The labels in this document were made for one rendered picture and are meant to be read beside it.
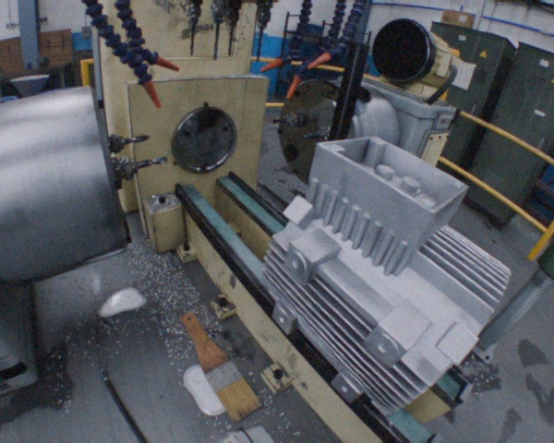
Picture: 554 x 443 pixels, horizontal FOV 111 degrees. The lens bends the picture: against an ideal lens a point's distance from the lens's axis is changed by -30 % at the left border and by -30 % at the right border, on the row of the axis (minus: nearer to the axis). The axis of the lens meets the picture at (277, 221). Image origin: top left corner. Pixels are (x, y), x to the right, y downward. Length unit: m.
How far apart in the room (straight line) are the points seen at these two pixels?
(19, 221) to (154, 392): 0.30
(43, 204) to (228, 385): 0.34
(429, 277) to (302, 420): 0.30
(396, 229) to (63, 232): 0.33
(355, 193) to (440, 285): 0.10
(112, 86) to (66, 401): 0.57
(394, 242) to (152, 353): 0.40
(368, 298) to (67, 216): 0.31
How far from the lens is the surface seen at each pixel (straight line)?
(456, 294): 0.24
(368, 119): 0.58
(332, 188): 0.25
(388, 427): 0.34
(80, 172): 0.32
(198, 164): 0.60
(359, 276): 0.24
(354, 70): 0.44
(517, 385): 0.72
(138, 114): 0.53
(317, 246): 0.24
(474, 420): 0.59
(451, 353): 0.22
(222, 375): 0.45
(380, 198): 0.22
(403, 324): 0.21
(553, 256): 0.55
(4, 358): 0.49
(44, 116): 0.35
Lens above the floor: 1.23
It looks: 37 degrees down
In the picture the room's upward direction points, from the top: 10 degrees clockwise
